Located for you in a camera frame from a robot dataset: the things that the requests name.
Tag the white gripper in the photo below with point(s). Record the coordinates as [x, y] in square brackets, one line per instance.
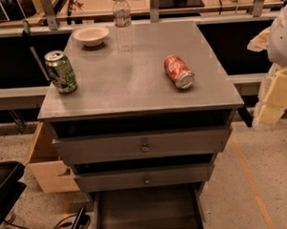
[282, 42]

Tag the red coke can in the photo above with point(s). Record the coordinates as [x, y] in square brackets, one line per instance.
[182, 76]

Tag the green soda can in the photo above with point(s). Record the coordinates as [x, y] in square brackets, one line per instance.
[60, 72]

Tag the upper grey drawer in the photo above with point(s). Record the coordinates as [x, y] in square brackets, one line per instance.
[109, 148]

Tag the grey drawer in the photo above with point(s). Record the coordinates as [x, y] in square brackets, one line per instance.
[148, 177]
[109, 148]

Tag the grey drawer cabinet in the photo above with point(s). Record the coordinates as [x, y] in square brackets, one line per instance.
[121, 93]

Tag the clear water bottle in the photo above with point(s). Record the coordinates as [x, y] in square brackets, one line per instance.
[122, 22]

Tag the white bowl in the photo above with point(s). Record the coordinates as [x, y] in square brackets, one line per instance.
[91, 36]

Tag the lower grey drawer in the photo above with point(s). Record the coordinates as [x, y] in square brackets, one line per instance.
[148, 177]

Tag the light wooden box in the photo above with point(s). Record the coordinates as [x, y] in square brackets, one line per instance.
[50, 172]

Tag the wooden workbench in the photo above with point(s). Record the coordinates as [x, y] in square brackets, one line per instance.
[38, 12]

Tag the black bin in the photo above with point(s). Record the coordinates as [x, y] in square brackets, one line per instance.
[11, 188]

